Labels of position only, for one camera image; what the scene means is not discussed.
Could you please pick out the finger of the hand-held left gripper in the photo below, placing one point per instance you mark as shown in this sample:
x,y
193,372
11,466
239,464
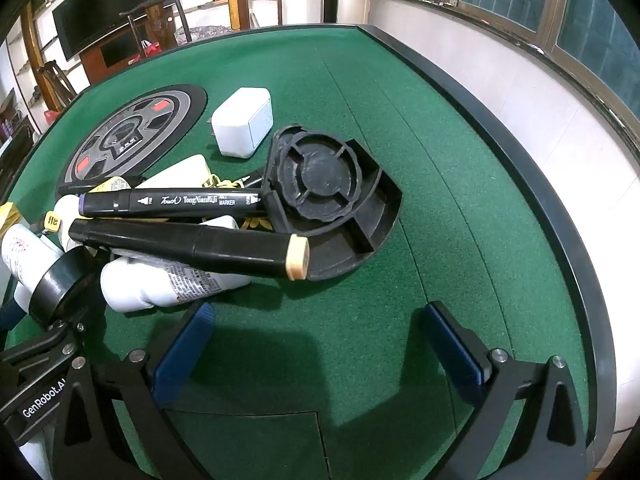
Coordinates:
x,y
9,317
45,340

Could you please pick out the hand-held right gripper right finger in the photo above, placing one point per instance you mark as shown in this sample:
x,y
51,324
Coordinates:
x,y
452,352

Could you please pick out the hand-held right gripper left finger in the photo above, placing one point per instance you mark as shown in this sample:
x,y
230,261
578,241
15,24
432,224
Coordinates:
x,y
185,355

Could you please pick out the black tape roll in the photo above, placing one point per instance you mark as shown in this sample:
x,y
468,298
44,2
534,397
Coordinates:
x,y
55,285

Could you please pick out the white bottle with red print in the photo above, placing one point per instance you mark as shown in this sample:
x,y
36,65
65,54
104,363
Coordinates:
x,y
25,255

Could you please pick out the white bottle with printed label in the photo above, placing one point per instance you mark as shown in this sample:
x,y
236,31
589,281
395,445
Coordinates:
x,y
150,280

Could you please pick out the black marker purple cap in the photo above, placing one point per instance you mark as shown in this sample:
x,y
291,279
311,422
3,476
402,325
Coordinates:
x,y
175,202

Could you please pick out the cream earbud case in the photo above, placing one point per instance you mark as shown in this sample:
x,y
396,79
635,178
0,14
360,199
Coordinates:
x,y
180,172

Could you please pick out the black plastic fan-shaped holder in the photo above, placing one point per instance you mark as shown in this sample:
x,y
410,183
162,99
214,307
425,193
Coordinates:
x,y
320,180

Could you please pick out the white charger adapter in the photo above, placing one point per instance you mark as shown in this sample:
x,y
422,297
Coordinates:
x,y
240,120

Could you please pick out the small white bottle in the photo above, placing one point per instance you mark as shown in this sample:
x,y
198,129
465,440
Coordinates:
x,y
65,210

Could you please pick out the round grey table control panel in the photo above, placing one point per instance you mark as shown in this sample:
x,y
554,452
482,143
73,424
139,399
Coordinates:
x,y
150,125

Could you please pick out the red bag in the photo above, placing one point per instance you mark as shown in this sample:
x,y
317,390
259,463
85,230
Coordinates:
x,y
151,49

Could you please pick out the floral cushion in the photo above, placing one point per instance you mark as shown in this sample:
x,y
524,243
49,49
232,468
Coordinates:
x,y
210,32

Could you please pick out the black television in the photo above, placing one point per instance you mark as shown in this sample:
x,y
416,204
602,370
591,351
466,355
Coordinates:
x,y
110,10

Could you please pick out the dark wooden chair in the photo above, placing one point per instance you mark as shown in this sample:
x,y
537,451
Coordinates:
x,y
160,20

